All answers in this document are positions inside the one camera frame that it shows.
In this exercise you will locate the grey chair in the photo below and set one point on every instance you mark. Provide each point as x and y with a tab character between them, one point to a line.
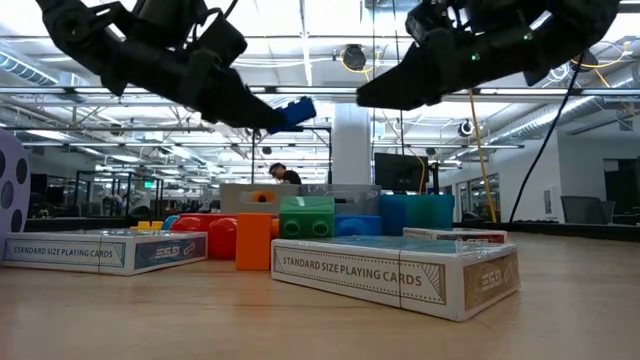
585	210

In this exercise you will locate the person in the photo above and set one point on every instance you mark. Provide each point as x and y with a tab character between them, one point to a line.
287	176

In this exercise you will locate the small green toy block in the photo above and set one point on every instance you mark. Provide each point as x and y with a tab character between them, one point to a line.
306	220

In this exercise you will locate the slim orange toy block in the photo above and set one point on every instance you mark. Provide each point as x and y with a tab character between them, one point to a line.
254	242

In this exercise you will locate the black monitor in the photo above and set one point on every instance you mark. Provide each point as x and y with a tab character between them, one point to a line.
400	172

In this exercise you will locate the playing card box teal print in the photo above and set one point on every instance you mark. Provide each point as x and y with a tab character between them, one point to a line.
100	250

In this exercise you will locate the playing card box black print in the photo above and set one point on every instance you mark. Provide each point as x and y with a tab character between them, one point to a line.
450	234

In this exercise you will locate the large blue toy block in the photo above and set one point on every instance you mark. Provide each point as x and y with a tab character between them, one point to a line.
357	226

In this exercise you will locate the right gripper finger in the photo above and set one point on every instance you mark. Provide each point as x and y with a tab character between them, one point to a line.
415	80

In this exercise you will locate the dark grey plastic bin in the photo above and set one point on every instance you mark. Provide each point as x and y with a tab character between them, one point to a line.
360	200

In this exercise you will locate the purple foam die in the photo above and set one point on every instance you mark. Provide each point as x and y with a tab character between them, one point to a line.
12	190

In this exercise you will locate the playing card box brown print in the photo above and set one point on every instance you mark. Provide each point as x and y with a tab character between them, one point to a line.
370	272

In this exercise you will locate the light grey plastic bin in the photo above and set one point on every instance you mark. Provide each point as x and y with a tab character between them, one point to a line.
235	200

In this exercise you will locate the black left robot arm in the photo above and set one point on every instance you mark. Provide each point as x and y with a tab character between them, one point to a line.
80	35

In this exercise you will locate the red toy block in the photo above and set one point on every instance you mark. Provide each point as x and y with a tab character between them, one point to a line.
220	237

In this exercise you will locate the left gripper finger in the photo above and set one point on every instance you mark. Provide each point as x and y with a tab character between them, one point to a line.
230	102

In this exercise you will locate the blue plastic bin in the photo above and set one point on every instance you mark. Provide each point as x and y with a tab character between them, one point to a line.
415	212

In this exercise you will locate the yellow toy block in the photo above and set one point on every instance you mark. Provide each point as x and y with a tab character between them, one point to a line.
147	226

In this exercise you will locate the white column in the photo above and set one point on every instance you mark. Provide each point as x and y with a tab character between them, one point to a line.
351	145

